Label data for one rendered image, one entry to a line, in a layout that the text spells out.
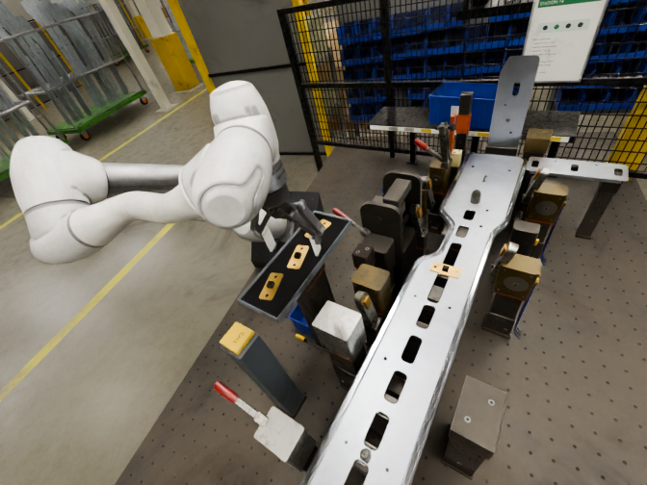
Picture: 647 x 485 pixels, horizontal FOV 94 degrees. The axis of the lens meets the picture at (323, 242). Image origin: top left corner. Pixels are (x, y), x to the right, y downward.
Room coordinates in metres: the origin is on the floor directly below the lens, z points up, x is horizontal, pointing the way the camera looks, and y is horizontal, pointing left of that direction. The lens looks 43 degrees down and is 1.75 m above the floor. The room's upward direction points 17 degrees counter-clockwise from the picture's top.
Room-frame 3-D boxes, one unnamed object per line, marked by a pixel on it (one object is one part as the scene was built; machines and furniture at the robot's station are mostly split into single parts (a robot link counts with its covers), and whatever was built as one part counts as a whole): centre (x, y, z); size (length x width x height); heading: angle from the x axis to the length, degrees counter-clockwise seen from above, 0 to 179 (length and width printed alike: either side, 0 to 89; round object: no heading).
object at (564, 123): (1.31, -0.80, 1.02); 0.90 x 0.22 x 0.03; 46
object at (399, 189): (0.74, -0.25, 0.95); 0.18 x 0.13 x 0.49; 136
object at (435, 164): (0.99, -0.52, 0.87); 0.10 x 0.07 x 0.35; 46
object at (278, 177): (0.60, 0.08, 1.43); 0.09 x 0.09 x 0.06
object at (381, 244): (0.65, -0.15, 0.89); 0.12 x 0.07 x 0.38; 46
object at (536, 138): (0.97, -0.93, 0.88); 0.08 x 0.08 x 0.36; 46
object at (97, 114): (7.58, 3.82, 0.89); 1.90 x 1.00 x 1.77; 149
